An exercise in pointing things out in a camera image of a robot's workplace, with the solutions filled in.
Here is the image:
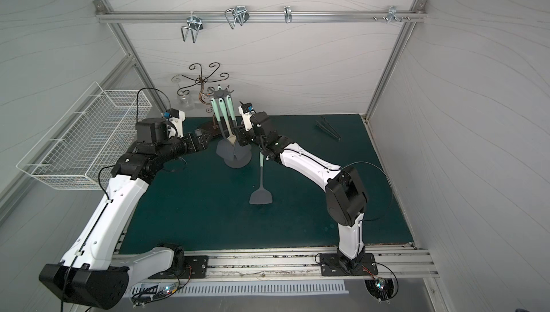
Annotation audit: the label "bronze swirl mug tree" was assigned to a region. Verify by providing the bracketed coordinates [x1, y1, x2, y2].
[177, 62, 230, 113]

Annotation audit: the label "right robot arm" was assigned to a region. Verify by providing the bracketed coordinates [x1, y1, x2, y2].
[238, 104, 368, 271]

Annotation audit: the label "green handled grey spoon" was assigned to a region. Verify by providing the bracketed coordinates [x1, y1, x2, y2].
[226, 94, 238, 129]

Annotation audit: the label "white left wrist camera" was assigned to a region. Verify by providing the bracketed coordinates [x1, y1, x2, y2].
[163, 108, 186, 138]

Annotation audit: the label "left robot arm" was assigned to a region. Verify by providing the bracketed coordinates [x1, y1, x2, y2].
[39, 110, 211, 310]

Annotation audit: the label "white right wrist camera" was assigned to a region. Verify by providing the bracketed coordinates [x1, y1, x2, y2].
[238, 103, 255, 131]

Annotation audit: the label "clear wine glass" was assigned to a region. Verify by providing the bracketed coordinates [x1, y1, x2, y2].
[171, 75, 194, 111]

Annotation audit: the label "green handled grey spatula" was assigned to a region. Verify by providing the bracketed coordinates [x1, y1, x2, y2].
[249, 153, 273, 205]

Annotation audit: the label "black tongs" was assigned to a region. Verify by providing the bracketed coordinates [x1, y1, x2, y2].
[316, 116, 342, 142]

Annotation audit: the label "green handled beige spoon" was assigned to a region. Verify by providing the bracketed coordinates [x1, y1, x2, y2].
[218, 98, 236, 145]

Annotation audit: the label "aluminium top rail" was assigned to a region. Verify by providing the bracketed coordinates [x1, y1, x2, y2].
[96, 9, 428, 24]

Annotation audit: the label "metal wall hook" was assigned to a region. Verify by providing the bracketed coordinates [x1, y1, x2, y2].
[372, 5, 410, 23]

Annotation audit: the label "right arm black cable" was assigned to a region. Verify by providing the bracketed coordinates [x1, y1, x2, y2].
[339, 160, 395, 222]

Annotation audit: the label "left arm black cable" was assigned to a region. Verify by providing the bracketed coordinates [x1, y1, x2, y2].
[135, 87, 173, 124]

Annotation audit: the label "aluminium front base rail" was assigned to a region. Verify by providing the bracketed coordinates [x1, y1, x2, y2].
[85, 245, 439, 285]

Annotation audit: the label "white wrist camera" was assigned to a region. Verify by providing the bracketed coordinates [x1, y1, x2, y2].
[163, 108, 186, 138]
[238, 103, 255, 131]

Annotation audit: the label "double prong metal hook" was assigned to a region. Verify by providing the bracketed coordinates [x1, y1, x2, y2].
[180, 14, 203, 44]

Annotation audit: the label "green handled grey turner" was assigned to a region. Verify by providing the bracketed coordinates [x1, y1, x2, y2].
[211, 97, 233, 160]

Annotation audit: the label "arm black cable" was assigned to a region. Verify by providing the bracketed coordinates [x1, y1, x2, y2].
[135, 87, 173, 124]
[339, 160, 395, 222]

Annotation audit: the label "grey utensil rack stand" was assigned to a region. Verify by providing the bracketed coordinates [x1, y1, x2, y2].
[211, 85, 252, 169]

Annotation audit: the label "white wire basket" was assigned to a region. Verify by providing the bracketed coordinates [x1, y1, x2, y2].
[16, 82, 153, 190]

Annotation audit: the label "small metal clip hook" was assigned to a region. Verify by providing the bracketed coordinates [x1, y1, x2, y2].
[284, 5, 293, 24]

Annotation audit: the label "triangular metal hook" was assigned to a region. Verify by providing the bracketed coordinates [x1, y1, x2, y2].
[223, 5, 250, 29]

